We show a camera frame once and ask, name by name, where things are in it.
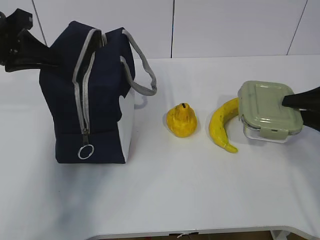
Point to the navy blue lunch bag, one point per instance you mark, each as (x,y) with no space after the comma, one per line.
(91,94)

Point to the yellow banana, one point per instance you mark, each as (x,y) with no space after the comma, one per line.
(220,117)

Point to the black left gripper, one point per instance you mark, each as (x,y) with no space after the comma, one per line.
(32,54)

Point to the green lid food container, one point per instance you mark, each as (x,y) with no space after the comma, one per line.
(262,114)

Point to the yellow pear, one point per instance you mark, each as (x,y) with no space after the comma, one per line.
(181,120)

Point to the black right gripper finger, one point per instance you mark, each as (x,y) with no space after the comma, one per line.
(308,100)
(311,118)

